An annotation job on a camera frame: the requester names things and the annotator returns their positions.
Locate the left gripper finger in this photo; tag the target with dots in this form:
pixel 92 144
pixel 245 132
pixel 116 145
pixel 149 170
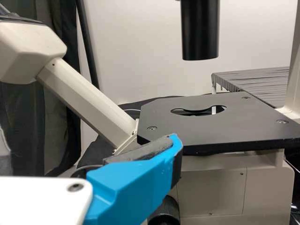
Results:
pixel 131 185

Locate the cream microscope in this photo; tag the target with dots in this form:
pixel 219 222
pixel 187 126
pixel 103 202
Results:
pixel 211 178

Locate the black platform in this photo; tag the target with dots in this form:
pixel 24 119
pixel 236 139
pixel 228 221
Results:
pixel 257 84

